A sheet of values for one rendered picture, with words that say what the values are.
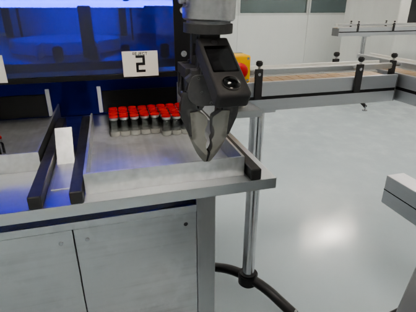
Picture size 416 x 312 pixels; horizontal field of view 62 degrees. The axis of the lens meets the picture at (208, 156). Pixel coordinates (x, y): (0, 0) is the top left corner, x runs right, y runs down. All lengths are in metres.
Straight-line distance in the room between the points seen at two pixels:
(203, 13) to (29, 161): 0.39
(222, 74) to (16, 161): 0.40
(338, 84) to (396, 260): 1.07
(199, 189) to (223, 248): 1.31
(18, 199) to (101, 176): 0.13
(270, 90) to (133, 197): 0.69
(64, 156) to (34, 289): 0.58
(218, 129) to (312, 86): 0.69
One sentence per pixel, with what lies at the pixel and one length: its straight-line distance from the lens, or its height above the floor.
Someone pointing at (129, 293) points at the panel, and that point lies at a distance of 1.21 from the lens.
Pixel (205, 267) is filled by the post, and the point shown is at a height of 0.36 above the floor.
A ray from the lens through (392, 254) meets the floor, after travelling 2.05.
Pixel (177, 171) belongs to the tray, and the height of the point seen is 0.90.
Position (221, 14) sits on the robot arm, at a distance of 0.50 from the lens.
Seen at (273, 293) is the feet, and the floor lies 0.11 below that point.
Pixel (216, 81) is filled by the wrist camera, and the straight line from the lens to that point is 0.45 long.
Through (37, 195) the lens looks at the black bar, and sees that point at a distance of 0.56.
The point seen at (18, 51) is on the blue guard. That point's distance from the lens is 0.91.
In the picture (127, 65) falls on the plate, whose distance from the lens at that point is 0.89.
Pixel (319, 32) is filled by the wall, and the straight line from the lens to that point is 6.51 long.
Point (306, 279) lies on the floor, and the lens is 1.75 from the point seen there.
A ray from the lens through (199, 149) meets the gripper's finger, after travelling 0.55.
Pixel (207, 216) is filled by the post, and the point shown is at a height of 0.55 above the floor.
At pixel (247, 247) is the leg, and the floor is 0.28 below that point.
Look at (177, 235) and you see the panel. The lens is 1.10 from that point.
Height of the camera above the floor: 1.15
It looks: 23 degrees down
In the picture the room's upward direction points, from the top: straight up
